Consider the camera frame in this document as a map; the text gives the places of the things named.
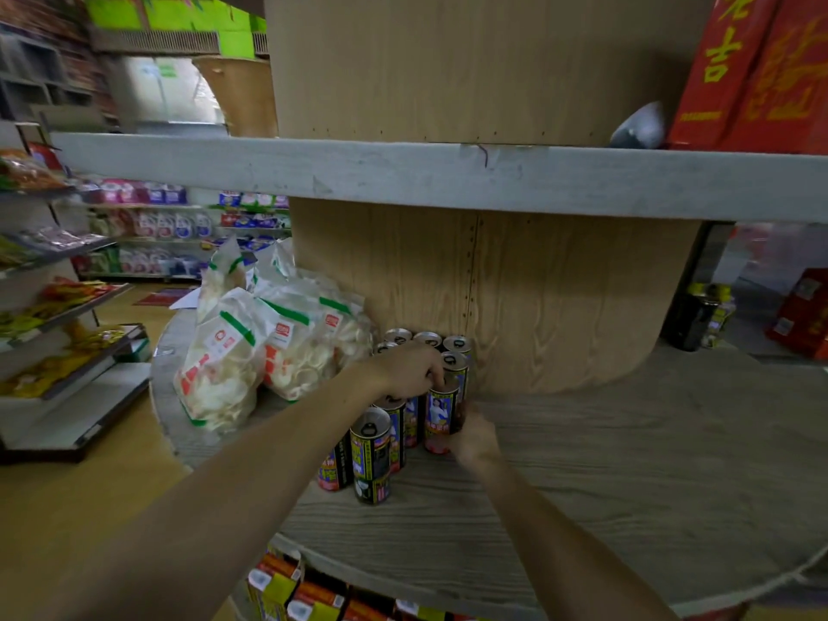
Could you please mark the person's left hand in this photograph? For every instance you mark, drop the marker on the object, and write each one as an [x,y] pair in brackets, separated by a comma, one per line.
[407,371]

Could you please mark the person's right hand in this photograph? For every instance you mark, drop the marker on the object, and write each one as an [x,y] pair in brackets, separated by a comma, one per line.
[475,439]

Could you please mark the group of tall blue-yellow cans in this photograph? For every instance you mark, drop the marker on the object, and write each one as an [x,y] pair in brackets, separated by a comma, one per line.
[370,446]

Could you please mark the round wooden shelf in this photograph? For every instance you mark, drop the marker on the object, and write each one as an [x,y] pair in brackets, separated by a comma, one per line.
[582,478]

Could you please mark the person's left forearm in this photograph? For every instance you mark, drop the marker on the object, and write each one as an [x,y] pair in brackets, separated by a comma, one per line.
[213,510]

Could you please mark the person's right forearm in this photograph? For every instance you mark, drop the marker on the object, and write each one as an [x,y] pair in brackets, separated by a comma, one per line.
[569,549]

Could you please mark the bag of white snacks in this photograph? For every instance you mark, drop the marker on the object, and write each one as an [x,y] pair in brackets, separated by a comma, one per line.
[275,265]
[349,329]
[297,355]
[220,375]
[217,284]

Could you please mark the white paper sheet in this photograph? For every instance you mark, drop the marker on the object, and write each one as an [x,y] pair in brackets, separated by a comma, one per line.
[186,299]

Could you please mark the black can by column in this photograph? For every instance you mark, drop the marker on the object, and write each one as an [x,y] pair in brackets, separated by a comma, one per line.
[689,320]

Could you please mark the row of yellow orange cartons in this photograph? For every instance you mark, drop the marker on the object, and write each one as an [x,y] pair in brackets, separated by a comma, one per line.
[278,588]

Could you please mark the red floor mat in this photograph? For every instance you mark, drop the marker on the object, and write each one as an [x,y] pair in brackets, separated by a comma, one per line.
[162,297]

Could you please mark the yellow green bottle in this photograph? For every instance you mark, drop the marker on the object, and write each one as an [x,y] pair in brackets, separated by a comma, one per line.
[719,316]

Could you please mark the rows of colourful packets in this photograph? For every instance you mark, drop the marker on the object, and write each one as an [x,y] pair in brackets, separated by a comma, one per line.
[162,225]

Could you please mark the white crumpled paper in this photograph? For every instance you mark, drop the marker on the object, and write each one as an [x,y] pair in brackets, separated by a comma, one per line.
[640,126]

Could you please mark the red yellow-print carton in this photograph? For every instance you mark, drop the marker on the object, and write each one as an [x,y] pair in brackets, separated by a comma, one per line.
[802,313]

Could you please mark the pile of yellow snack packets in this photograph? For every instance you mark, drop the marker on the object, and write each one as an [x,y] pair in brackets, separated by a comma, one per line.
[39,371]

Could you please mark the white plastic bag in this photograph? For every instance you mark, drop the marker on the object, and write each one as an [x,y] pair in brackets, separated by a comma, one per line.
[168,90]

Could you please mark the grey ventilation grille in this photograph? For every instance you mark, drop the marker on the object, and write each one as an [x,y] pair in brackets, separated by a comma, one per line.
[155,41]

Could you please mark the green hanging sign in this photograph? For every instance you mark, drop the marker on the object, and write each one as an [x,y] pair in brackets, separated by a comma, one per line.
[175,12]

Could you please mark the row of mixed colour packets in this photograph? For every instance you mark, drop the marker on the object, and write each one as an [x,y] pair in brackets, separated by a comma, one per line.
[26,171]

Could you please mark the large red gift carton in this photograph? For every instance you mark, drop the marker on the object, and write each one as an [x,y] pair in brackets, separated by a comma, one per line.
[744,77]

